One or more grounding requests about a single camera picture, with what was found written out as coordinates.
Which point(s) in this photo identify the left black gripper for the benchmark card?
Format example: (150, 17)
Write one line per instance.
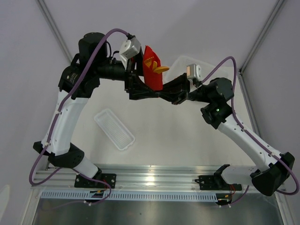
(136, 88)

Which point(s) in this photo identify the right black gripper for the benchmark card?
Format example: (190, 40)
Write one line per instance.
(176, 91)

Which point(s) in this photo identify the red paper napkin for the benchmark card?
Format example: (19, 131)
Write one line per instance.
(151, 79)

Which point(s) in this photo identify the orange plastic spoon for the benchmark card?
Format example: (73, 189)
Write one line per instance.
(160, 69)

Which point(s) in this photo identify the orange plastic fork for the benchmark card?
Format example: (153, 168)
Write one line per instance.
(148, 62)

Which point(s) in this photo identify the orange plastic knife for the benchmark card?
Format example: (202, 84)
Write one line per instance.
(155, 65)

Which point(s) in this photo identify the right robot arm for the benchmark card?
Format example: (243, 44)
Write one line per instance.
(272, 168)

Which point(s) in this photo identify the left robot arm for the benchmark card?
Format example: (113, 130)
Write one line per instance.
(76, 86)

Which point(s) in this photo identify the small white utensil tray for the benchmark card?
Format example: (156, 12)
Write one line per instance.
(116, 131)

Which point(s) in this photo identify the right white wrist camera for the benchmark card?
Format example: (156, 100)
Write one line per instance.
(194, 73)

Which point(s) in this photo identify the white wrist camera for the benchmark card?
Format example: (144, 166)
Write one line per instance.
(129, 49)
(194, 73)

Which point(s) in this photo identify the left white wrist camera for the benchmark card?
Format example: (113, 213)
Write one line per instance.
(129, 49)

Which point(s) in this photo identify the aluminium front rail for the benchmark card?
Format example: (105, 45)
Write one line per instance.
(153, 178)

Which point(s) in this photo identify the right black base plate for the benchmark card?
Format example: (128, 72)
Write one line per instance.
(216, 183)

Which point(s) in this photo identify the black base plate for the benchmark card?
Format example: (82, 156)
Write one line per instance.
(109, 178)
(216, 183)

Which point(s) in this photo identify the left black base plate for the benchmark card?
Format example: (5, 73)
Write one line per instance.
(109, 178)

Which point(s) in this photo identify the white slotted cable duct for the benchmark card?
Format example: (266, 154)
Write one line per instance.
(130, 196)

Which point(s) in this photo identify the left aluminium frame post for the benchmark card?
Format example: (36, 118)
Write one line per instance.
(53, 26)

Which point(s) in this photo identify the aluminium frame post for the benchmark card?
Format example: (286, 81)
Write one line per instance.
(264, 31)
(53, 26)

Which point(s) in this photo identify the right aluminium frame post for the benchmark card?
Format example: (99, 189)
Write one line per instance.
(264, 31)

